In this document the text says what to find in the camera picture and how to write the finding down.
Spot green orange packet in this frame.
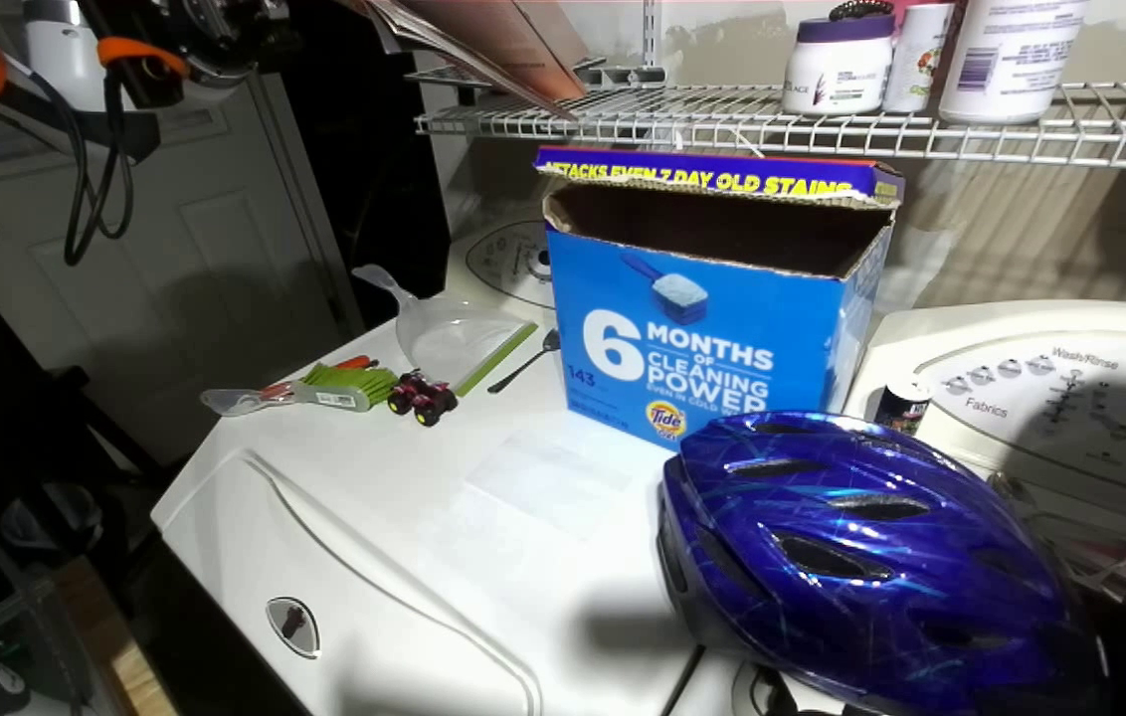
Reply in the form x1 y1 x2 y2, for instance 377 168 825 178
199 353 401 423

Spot black spoon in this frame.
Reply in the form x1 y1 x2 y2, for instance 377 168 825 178
484 329 561 393

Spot white wire shelf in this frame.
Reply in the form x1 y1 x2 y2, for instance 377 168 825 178
417 64 1126 172

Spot white dryer machine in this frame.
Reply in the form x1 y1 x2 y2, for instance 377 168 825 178
842 300 1126 602

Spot slim white bottle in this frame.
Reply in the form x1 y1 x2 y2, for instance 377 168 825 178
884 0 955 114

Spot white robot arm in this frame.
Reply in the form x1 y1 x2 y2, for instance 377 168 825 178
0 0 303 268

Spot small dark toy car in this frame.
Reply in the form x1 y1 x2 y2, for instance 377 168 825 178
386 371 458 427

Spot blue bicycle helmet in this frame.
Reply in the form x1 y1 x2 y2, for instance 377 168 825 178
657 414 1109 716

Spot small white jar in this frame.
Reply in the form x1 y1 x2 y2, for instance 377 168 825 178
785 15 895 114

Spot large white jar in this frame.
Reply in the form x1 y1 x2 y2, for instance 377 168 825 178
941 0 1089 123

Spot white washing machine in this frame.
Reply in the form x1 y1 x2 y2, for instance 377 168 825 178
153 206 694 716

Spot orange blue magazine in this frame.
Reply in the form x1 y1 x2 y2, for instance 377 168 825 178
341 0 590 106

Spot blue detergent box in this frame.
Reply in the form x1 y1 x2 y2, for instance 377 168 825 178
533 142 902 447

